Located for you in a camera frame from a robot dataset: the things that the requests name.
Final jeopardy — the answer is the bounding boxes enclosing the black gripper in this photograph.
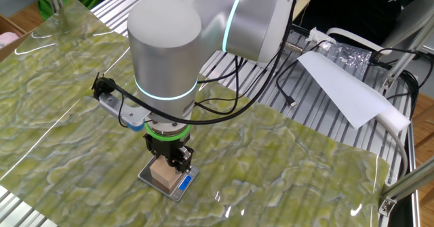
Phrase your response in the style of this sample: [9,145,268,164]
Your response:
[142,131,195,174]

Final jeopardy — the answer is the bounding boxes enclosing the light wooden cube block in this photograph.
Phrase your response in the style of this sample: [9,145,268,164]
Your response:
[149,156,183,194]

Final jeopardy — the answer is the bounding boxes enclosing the silver digital pocket scale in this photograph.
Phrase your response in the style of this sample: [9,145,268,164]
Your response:
[138,155,200,202]

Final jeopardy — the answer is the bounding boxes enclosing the green marble pattern mat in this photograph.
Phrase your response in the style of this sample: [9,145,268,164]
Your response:
[0,0,391,227]

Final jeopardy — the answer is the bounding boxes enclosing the white paper sheet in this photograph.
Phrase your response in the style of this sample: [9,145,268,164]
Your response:
[297,51,391,130]

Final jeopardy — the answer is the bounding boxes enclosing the pink soft item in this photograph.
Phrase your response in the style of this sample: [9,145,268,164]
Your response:
[0,31,20,50]

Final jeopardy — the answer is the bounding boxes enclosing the brown cardboard box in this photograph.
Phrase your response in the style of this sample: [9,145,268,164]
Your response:
[0,13,32,64]

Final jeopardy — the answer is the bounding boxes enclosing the clear plastic bag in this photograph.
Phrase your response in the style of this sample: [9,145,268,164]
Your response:
[309,26,373,77]

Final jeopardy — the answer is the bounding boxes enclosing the white foam strip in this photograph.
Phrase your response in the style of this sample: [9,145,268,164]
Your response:
[374,110,412,133]

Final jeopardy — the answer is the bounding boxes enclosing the person in black shirt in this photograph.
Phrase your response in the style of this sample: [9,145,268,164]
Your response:
[298,0,408,47]

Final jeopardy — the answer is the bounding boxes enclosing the grey white office chair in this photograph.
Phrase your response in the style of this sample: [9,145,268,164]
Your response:
[325,0,434,57]

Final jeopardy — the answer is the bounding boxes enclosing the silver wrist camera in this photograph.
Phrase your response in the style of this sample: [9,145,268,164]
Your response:
[92,73,150,133]

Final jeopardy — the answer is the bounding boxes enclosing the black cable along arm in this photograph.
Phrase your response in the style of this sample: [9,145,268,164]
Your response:
[93,0,306,126]

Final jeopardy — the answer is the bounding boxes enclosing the black USB cable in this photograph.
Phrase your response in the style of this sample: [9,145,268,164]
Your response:
[275,39,328,108]

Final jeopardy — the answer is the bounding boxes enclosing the silver cable connector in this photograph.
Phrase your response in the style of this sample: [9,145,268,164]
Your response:
[284,40,305,55]

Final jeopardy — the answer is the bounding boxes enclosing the white flexible hose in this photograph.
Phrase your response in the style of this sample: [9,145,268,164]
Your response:
[381,120,410,180]

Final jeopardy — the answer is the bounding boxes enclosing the black cable bundle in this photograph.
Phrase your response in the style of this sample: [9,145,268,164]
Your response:
[368,46,434,121]

